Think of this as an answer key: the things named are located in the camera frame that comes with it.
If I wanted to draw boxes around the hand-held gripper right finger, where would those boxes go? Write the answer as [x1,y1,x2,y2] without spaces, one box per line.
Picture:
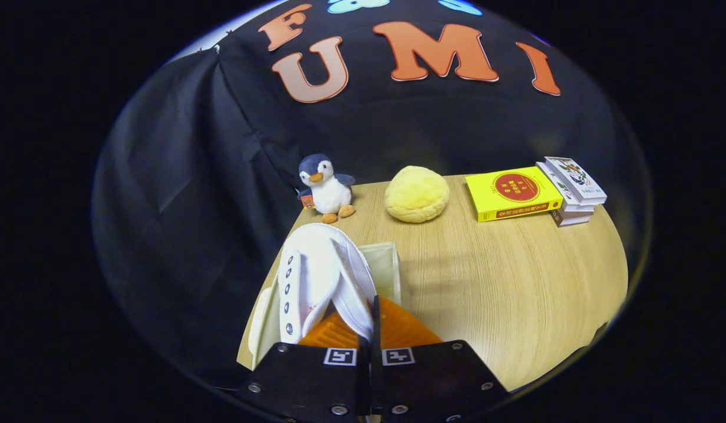
[372,294,511,423]

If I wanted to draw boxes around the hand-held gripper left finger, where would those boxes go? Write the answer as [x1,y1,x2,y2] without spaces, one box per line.
[247,309,373,423]

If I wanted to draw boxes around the cream fabric storage box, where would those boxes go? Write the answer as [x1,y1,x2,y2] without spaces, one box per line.
[248,242,402,371]

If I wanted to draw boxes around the white canvas shoe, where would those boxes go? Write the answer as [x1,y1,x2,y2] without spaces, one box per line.
[279,223,376,344]

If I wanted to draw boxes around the yellow round plush cushion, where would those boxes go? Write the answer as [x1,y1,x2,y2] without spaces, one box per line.
[384,165,450,224]

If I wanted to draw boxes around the penguin plush toy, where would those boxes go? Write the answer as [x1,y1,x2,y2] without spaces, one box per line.
[297,153,356,224]

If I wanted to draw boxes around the yellow book with red circle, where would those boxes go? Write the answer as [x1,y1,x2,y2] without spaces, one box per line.
[465,166,564,223]

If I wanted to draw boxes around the illustrated white book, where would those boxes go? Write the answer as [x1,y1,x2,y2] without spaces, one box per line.
[544,156,607,205]

